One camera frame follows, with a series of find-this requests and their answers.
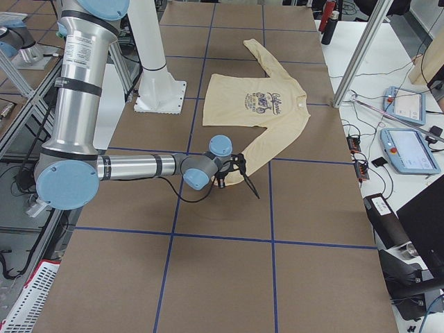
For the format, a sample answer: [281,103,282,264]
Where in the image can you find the red water bottle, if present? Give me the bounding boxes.
[318,0,336,33]

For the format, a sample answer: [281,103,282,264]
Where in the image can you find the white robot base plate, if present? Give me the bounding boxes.
[135,67,187,114]

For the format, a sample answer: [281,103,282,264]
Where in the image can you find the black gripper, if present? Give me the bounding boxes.
[215,154,260,199]

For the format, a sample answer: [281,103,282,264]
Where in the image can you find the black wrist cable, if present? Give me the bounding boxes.
[157,160,233,203]

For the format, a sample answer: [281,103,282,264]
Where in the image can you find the near blue teach pendant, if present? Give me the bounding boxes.
[380,128,441,175]

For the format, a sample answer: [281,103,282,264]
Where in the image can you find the black water bottle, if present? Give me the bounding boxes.
[321,10,339,45]

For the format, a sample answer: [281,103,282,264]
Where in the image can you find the white perforated basket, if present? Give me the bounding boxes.
[1,259,60,333]

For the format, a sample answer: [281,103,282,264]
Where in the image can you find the beige long-sleeve printed shirt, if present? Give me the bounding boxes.
[203,39,310,176]

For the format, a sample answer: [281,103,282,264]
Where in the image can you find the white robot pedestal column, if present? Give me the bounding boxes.
[128,0,166,71]

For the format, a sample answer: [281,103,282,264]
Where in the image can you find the blue teach pendant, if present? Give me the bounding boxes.
[383,86,426,126]
[380,128,441,175]

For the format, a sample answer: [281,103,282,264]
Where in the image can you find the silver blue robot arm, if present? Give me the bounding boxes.
[34,1,247,210]

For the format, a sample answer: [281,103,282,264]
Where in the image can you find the far blue teach pendant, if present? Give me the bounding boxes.
[383,86,426,126]

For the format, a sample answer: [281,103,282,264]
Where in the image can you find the aluminium frame post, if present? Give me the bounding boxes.
[332,0,393,108]

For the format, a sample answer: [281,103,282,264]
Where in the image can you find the metal rod with green tip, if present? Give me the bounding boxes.
[350,94,443,142]

